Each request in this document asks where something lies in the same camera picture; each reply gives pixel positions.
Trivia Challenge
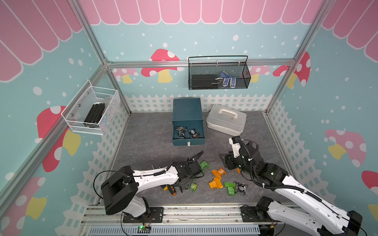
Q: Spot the teal three-drawer cabinet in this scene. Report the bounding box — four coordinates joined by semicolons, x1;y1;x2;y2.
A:
172;97;205;146

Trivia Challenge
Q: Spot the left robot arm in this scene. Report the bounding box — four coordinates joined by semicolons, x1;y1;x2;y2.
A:
100;151;204;217

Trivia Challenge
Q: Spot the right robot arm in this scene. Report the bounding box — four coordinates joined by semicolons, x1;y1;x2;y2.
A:
224;136;364;236

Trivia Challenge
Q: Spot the green cookie packet lower left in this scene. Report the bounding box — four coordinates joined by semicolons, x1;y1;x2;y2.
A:
190;183;197;191

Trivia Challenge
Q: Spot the green cookie packet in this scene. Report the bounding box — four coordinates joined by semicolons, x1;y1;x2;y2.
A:
224;182;237;196
199;161;210;172
190;183;197;191

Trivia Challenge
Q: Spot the green cookie packet upper middle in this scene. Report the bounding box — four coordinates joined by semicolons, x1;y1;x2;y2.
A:
199;161;210;172

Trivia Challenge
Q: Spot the green cookie packet right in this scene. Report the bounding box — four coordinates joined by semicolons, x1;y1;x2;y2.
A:
224;182;237;196

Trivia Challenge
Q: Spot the orange cookie packet lower centre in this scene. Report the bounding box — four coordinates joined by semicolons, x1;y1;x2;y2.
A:
209;178;223;189

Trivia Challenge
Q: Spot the white plastic lidded box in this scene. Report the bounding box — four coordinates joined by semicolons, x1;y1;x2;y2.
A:
206;105;247;136

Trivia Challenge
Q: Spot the small green circuit board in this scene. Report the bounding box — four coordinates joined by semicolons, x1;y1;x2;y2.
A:
137;225;152;234

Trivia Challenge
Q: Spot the blue white item in basket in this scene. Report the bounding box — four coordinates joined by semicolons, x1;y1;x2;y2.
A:
215;71;237;89

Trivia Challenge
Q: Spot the black box in white basket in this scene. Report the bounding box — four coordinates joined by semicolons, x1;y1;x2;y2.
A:
83;103;105;128

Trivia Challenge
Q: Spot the orange handled screwdriver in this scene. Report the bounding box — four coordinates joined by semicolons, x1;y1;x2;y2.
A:
167;185;177;196

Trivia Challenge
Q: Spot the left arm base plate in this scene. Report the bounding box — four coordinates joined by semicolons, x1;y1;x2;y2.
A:
122;207;164;224

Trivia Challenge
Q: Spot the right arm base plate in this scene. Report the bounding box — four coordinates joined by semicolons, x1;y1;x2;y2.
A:
239;205;278;225

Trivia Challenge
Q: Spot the white slotted cable duct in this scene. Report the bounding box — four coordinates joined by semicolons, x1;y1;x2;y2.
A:
88;225;261;236

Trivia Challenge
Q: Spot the black wire wall basket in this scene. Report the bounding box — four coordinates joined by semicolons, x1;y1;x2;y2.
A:
188;55;251;90

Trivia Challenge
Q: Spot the white wire wall basket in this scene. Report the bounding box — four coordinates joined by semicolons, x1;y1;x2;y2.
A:
61;81;121;135

